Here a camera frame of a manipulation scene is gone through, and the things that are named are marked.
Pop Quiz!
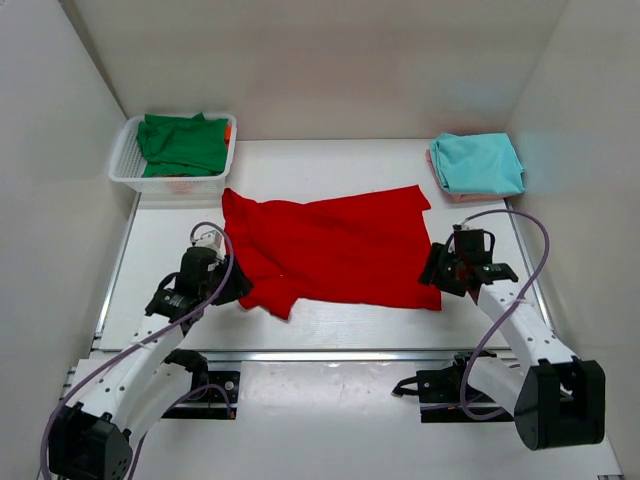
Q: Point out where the red t shirt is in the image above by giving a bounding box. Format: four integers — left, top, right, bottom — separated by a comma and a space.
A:
222, 185, 442, 320

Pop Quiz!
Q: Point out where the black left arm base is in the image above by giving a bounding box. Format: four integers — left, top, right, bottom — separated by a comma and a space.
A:
163, 349, 241, 420

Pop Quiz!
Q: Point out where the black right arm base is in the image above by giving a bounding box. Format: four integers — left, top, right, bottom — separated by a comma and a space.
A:
391, 352, 513, 424

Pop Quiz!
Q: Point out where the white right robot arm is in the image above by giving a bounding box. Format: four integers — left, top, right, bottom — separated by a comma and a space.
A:
419, 225, 606, 451

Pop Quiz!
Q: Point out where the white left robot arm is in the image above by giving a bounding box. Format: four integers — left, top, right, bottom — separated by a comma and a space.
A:
40, 243, 252, 479

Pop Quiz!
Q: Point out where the folded pink t shirt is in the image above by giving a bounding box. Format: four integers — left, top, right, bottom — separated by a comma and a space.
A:
425, 149, 504, 203

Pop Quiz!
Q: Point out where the folded teal t shirt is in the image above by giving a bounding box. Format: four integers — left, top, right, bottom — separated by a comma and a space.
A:
429, 133, 525, 197

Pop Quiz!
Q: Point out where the white plastic basket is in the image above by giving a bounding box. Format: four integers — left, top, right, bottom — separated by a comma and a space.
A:
109, 112, 237, 195

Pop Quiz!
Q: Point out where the green t shirt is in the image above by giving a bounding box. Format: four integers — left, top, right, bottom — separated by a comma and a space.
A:
136, 113, 230, 178

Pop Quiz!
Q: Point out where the orange t shirt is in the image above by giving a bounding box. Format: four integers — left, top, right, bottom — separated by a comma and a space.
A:
224, 125, 232, 146

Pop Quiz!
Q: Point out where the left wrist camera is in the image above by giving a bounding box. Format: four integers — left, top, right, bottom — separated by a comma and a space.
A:
192, 229, 226, 257

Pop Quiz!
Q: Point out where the aluminium table rail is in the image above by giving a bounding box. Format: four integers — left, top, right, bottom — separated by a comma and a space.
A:
89, 349, 521, 363

